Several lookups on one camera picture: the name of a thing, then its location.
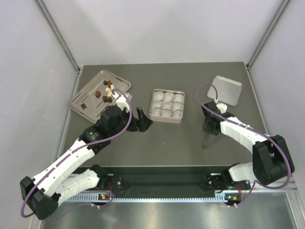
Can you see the white slotted cable duct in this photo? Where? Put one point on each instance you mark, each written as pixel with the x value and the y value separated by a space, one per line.
pixel 97 198

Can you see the brown chocolate cube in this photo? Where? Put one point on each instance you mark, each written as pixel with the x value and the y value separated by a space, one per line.
pixel 109 83

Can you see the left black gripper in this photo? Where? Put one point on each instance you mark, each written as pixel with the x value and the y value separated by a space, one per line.
pixel 135 127

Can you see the silver metal tray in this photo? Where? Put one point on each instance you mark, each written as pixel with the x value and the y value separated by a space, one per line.
pixel 89 102

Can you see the dark chocolate cube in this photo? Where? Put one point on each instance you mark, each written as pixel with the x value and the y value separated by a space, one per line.
pixel 83 106

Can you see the silver tin lid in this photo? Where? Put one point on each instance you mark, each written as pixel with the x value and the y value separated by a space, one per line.
pixel 229 91

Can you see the metal tongs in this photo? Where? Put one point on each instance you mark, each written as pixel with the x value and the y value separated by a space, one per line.
pixel 209 140

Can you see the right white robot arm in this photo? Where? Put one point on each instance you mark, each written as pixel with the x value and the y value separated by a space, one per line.
pixel 271 160

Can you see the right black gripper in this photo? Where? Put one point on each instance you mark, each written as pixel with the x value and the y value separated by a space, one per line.
pixel 206 128

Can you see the brown chocolate piece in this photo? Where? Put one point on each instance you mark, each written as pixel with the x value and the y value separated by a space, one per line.
pixel 98 94

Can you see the pink chocolate tin box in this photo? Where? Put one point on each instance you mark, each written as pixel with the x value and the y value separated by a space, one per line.
pixel 167 106

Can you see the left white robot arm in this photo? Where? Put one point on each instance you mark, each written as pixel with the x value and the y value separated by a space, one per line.
pixel 46 191

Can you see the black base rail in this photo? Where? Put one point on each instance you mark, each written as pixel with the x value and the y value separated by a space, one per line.
pixel 171 181

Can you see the dark chocolate piece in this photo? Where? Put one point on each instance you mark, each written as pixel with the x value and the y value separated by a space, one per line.
pixel 107 99

